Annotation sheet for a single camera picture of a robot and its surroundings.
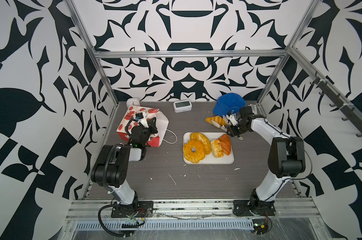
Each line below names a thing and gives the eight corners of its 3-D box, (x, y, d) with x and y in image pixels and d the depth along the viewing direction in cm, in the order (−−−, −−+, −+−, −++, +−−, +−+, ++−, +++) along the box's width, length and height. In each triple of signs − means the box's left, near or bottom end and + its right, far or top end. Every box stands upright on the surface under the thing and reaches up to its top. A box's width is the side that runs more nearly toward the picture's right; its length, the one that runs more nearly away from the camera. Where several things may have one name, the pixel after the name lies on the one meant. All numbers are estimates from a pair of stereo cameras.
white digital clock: (175, 113, 114) (175, 110, 111) (173, 105, 119) (173, 102, 116) (192, 110, 116) (193, 106, 113) (189, 102, 121) (190, 99, 118)
